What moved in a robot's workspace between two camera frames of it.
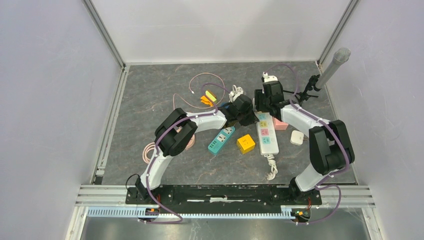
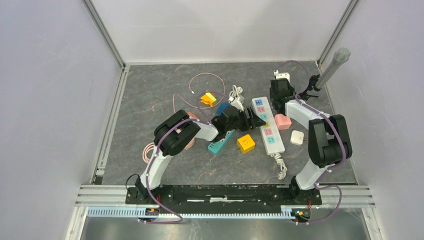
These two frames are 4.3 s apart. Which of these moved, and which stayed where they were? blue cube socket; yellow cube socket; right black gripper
Moved: right black gripper
Stayed: blue cube socket; yellow cube socket
